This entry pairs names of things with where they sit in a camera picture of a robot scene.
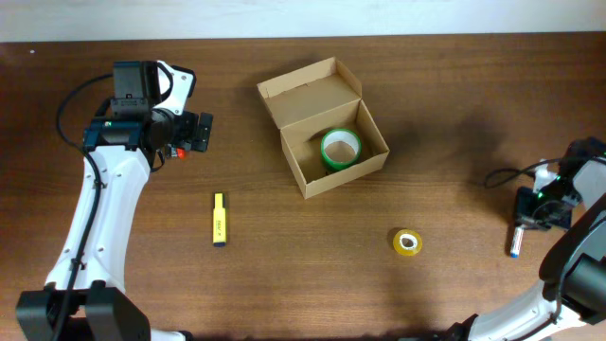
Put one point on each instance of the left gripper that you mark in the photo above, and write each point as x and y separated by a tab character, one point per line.
186	137

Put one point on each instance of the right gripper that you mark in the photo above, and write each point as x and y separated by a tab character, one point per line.
525	218

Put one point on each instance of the red black stapler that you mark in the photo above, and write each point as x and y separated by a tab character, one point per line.
177	153

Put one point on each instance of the blue white marker pen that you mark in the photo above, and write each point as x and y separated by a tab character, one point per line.
516	242

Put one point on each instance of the yellow highlighter pen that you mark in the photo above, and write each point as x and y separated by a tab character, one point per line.
219	221

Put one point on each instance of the small yellow tape roll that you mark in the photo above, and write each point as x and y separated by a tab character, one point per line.
407	242

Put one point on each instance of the green tape roll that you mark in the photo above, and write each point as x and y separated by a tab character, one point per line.
340	149

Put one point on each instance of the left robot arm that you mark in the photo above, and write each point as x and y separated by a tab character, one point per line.
143	120

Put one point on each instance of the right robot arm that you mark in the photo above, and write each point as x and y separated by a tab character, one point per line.
570	291

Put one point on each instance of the brown cardboard box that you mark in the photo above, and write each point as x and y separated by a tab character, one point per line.
307	103

